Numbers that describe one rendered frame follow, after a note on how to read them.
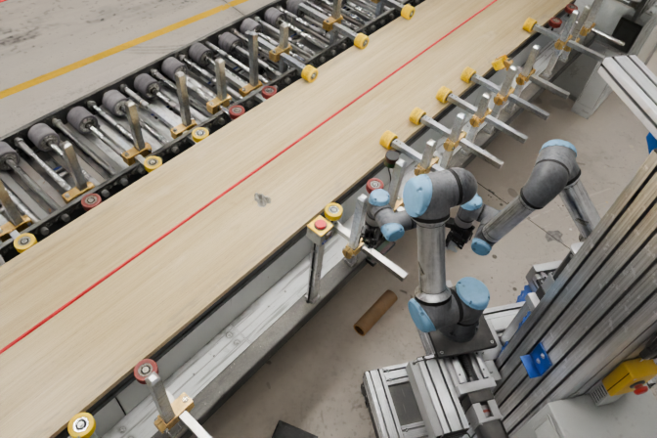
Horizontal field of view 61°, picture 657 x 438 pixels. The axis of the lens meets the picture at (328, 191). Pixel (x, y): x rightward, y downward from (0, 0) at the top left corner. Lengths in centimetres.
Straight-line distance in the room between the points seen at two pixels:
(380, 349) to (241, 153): 131
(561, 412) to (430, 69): 207
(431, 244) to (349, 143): 115
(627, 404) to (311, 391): 158
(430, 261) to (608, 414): 67
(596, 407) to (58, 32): 467
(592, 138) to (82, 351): 387
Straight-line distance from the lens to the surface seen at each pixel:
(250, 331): 243
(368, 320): 311
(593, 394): 190
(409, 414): 280
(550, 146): 202
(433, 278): 177
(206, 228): 239
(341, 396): 300
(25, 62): 502
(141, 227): 243
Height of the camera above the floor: 280
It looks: 49 degrees down
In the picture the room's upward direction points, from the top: 7 degrees clockwise
